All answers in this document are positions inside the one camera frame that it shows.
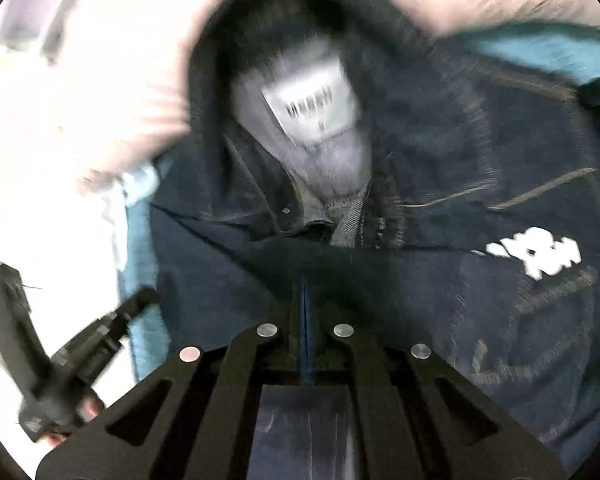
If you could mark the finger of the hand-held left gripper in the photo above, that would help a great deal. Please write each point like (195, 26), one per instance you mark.
(137, 306)

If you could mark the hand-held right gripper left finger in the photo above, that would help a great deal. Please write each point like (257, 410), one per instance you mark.
(297, 327)

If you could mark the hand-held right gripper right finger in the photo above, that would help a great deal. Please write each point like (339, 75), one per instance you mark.
(314, 331)

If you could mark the dark blue jeans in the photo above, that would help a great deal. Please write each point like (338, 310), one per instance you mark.
(455, 160)

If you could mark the person's left hand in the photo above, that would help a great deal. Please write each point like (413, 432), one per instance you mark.
(93, 406)

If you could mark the white bed sheet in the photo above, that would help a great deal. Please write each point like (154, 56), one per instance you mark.
(55, 240)

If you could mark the pink quilt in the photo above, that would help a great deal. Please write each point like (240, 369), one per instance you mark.
(130, 60)

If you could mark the teal candy print blanket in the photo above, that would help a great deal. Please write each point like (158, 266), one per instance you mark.
(530, 55)

